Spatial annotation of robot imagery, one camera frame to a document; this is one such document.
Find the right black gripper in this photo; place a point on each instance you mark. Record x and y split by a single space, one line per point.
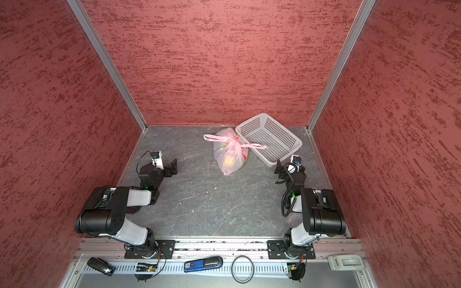
283 171

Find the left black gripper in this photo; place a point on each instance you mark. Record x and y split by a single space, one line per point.
168 170

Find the white perforated plastic basket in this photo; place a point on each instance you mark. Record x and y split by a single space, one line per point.
262 129

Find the pink printed plastic bag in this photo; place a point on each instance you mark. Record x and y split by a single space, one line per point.
230 150

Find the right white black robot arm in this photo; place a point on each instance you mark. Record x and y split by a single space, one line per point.
322 216

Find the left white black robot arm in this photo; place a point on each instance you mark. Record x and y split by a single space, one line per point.
104 213

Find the blue black handheld device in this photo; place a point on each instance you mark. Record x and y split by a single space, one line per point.
210 263

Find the white plastic latch box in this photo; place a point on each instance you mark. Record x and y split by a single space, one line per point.
345 262

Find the small black device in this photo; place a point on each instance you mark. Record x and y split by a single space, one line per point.
101 266

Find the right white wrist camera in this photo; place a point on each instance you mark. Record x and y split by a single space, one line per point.
295 164

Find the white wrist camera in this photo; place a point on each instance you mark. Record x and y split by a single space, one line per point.
156 158
295 164

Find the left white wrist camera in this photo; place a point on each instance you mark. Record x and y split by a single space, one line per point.
156 158

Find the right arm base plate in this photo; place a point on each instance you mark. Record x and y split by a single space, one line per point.
278 250

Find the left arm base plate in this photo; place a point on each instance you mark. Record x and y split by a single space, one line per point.
161 249

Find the right circuit board with wires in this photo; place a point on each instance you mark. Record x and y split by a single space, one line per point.
296 271

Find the circuit board with wires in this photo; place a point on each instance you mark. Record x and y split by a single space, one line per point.
296 271
146 271

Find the left circuit board with wires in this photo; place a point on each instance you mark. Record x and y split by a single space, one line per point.
146 271

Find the aluminium front rail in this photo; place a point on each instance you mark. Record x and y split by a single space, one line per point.
188 248

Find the right aluminium corner post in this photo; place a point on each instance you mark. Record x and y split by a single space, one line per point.
348 45

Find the aluminium corner post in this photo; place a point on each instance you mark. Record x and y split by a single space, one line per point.
90 31
348 45

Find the left aluminium corner post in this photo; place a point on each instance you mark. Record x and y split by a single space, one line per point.
90 31

